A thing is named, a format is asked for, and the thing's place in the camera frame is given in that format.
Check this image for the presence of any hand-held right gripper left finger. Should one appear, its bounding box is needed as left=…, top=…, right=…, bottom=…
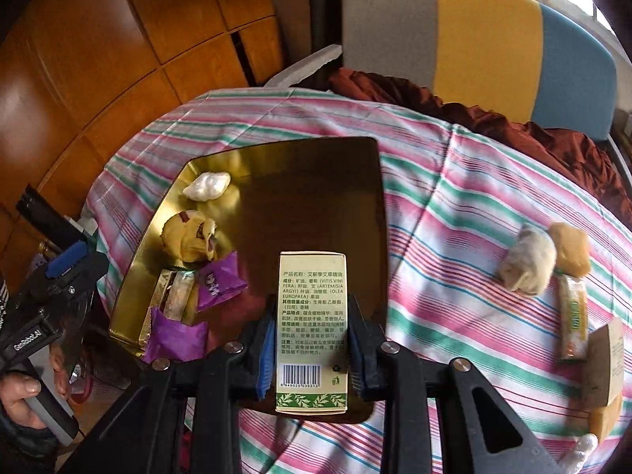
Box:
left=59, top=293, right=277, bottom=474

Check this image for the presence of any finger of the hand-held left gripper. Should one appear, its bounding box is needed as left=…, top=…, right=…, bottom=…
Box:
left=15, top=184, right=97, bottom=248
left=44, top=239, right=94, bottom=280

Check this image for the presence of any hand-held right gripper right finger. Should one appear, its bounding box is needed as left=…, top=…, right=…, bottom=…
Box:
left=348, top=296, right=564, bottom=474

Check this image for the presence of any cream box with leaf print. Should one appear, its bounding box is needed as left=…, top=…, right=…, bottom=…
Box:
left=274, top=251, right=350, bottom=414

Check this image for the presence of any purple snack packet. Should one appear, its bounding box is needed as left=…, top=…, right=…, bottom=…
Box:
left=195, top=251, right=248, bottom=313
left=143, top=306, right=209, bottom=363

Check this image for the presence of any yellow bun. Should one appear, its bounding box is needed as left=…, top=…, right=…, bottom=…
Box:
left=162, top=210, right=218, bottom=263

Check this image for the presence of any white foam ball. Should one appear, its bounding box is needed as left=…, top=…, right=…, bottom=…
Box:
left=182, top=171, right=232, bottom=202

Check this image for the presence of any gold metal tin box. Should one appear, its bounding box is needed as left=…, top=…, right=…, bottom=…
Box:
left=109, top=137, right=388, bottom=423

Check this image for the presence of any tan round bun snack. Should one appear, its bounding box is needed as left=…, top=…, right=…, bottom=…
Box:
left=549, top=221, right=592, bottom=277

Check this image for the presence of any person's left hand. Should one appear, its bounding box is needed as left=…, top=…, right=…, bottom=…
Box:
left=0, top=343, right=75, bottom=418

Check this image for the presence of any striped pink green blanket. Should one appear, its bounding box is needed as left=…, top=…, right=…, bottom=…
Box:
left=79, top=88, right=632, bottom=474

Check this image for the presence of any white wrapped bun snack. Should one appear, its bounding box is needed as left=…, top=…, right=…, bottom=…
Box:
left=498, top=223, right=558, bottom=293

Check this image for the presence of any wooden wardrobe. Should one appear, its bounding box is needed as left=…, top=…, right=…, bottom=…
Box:
left=0, top=0, right=287, bottom=238

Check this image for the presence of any green white snack bar packet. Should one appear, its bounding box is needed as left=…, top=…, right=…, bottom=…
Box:
left=558, top=274, right=591, bottom=362

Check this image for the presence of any white foam wrap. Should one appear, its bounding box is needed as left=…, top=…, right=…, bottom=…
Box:
left=560, top=432, right=599, bottom=474

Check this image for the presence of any kraft cardboard box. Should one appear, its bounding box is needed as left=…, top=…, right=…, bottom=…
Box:
left=580, top=317, right=625, bottom=410

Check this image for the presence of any yellow wrapped snack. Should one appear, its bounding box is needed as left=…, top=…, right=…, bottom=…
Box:
left=587, top=392, right=624, bottom=442

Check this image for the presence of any reddish brown quilt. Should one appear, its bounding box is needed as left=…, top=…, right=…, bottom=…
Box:
left=327, top=66, right=632, bottom=218

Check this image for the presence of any white bed rail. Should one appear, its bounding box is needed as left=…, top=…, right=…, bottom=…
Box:
left=264, top=44, right=342, bottom=88

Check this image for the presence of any black post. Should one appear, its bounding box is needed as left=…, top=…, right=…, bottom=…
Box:
left=306, top=0, right=346, bottom=94

